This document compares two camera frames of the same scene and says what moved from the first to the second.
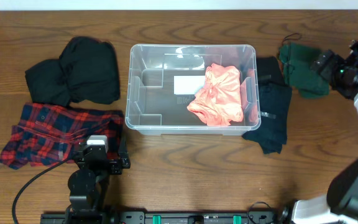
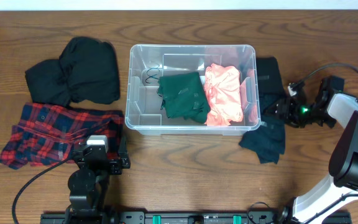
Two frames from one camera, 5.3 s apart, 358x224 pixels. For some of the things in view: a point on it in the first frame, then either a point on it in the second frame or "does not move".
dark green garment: (296, 61) → (184, 96)
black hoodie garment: (86, 71) does not move
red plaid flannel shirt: (48, 134) does not move
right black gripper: (328, 71) → (288, 102)
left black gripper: (117, 162) does not move
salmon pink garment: (219, 102) does not move
